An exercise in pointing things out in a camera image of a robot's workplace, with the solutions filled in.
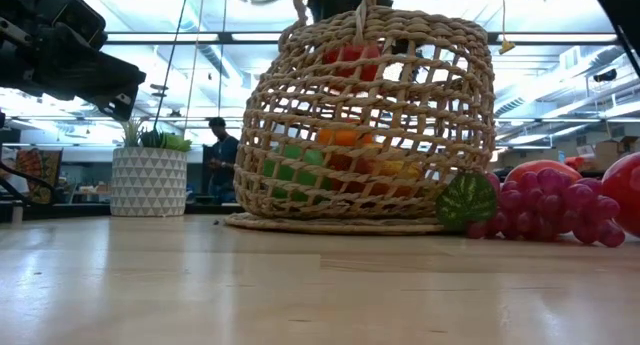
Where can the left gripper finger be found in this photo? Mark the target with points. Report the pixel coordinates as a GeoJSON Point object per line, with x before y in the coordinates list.
{"type": "Point", "coordinates": [120, 90]}

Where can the orange fruit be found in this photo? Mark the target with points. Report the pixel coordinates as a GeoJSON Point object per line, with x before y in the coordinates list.
{"type": "Point", "coordinates": [345, 136]}

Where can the red bell pepper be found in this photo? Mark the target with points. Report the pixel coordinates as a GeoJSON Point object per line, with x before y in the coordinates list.
{"type": "Point", "coordinates": [341, 165]}

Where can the green apple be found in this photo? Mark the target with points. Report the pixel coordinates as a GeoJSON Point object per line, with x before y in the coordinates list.
{"type": "Point", "coordinates": [295, 172]}

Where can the red and yellow apple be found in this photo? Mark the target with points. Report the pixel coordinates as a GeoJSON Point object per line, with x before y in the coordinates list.
{"type": "Point", "coordinates": [397, 171]}

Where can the red-orange round fruit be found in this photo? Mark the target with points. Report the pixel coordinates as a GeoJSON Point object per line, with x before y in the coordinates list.
{"type": "Point", "coordinates": [520, 169]}

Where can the purple grape bunch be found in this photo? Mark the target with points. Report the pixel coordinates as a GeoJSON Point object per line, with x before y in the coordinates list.
{"type": "Point", "coordinates": [545, 205]}

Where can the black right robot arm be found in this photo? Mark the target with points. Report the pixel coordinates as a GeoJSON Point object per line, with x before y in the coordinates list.
{"type": "Point", "coordinates": [625, 15]}

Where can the woven wicker basket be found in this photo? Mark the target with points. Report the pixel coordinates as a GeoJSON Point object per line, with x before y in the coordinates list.
{"type": "Point", "coordinates": [325, 225]}

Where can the black overhead crossbar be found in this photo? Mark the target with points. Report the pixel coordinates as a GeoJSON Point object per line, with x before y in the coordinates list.
{"type": "Point", "coordinates": [200, 36]}

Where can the succulent in white patterned pot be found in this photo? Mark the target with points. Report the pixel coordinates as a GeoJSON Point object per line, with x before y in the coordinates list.
{"type": "Point", "coordinates": [148, 185]}

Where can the colourful framed picture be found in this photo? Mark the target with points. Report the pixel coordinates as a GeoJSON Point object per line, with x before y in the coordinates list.
{"type": "Point", "coordinates": [37, 172]}

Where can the person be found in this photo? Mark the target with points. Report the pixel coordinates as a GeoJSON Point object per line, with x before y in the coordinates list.
{"type": "Point", "coordinates": [222, 157]}

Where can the black ceiling device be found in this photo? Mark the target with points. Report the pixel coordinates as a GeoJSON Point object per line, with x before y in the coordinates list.
{"type": "Point", "coordinates": [605, 75]}

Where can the red background item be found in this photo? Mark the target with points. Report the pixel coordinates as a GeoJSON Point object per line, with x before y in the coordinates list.
{"type": "Point", "coordinates": [575, 162]}

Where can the cardboard boxes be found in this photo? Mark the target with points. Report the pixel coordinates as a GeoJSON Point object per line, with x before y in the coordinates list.
{"type": "Point", "coordinates": [617, 147]}

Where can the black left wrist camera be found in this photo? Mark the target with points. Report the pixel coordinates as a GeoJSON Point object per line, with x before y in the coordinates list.
{"type": "Point", "coordinates": [75, 20]}

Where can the small grey post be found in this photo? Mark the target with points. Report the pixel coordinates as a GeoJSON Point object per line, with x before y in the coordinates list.
{"type": "Point", "coordinates": [17, 214]}

